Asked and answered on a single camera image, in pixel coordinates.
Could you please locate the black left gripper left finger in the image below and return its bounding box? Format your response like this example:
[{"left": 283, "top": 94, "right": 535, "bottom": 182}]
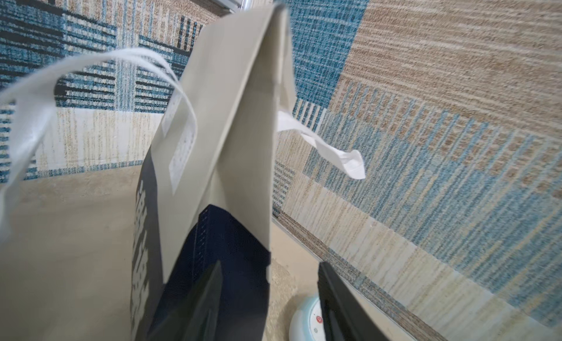
[{"left": 149, "top": 261, "right": 222, "bottom": 340}]

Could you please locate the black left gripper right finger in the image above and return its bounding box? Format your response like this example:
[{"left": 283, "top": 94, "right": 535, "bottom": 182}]
[{"left": 318, "top": 261, "right": 389, "bottom": 341}]

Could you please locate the white round clock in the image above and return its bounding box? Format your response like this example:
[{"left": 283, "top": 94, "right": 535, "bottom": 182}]
[{"left": 289, "top": 294, "right": 326, "bottom": 341}]

